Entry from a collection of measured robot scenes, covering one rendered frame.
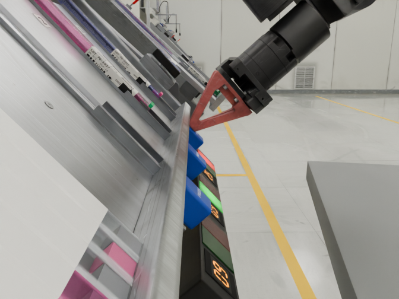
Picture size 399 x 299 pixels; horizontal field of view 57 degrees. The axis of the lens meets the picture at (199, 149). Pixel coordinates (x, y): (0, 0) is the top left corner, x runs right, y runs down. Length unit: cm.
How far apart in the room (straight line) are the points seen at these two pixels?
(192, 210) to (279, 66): 25
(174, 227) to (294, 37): 34
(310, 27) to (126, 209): 34
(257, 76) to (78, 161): 30
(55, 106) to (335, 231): 36
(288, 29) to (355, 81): 826
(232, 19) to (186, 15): 96
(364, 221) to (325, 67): 798
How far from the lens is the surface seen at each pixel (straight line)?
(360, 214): 53
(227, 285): 27
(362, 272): 40
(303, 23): 47
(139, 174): 24
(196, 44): 797
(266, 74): 46
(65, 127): 21
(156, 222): 16
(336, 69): 854
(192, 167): 37
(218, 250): 30
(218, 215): 37
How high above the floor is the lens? 80
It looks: 14 degrees down
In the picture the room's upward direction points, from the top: straight up
